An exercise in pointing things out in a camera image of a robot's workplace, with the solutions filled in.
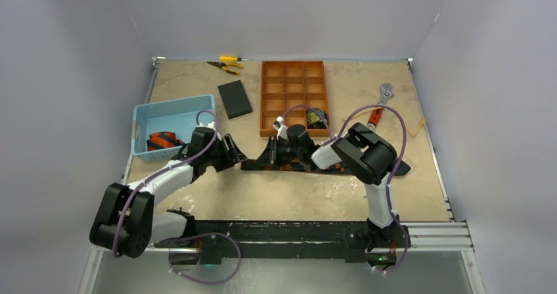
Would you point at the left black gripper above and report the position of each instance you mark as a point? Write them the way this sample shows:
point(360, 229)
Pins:
point(232, 156)

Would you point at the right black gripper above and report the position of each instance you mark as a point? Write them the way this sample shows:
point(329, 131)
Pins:
point(275, 151)

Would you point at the dark orange floral tie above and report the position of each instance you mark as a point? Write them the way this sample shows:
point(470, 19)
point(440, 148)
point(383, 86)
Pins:
point(294, 166)

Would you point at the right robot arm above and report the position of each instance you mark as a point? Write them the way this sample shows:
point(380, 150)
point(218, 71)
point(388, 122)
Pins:
point(359, 152)

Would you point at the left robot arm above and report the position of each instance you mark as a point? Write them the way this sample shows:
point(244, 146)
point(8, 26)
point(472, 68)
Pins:
point(125, 221)

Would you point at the black foam block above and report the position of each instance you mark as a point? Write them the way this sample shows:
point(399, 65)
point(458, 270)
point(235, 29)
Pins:
point(235, 99)

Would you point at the light blue plastic basket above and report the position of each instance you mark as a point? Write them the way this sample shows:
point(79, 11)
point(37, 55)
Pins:
point(179, 116)

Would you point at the rolled yellow floral tie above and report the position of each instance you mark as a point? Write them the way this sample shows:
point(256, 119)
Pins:
point(316, 119)

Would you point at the orange navy striped tie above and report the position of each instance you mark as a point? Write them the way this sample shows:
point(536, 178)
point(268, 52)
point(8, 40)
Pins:
point(163, 140)

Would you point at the orange wooden compartment tray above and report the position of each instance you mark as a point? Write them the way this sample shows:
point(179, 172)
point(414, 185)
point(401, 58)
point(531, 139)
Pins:
point(285, 84)

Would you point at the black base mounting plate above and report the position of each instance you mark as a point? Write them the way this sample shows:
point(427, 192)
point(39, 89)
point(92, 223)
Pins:
point(351, 241)

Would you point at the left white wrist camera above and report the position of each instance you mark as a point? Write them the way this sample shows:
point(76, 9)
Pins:
point(211, 125)

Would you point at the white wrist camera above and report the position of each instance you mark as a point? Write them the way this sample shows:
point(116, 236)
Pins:
point(281, 128)
point(211, 125)

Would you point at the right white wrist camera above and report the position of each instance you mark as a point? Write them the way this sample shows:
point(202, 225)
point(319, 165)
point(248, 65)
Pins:
point(281, 128)

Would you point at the yellow handled pliers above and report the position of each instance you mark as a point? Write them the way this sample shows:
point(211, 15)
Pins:
point(227, 66)

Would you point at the yellow handled screwdriver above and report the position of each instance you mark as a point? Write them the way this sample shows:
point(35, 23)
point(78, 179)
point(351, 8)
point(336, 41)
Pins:
point(233, 59)

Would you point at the red handled adjustable wrench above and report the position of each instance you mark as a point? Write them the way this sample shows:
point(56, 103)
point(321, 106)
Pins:
point(375, 115)

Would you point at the aluminium frame rail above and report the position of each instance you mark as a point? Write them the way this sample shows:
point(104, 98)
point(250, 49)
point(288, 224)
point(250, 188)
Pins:
point(425, 236)

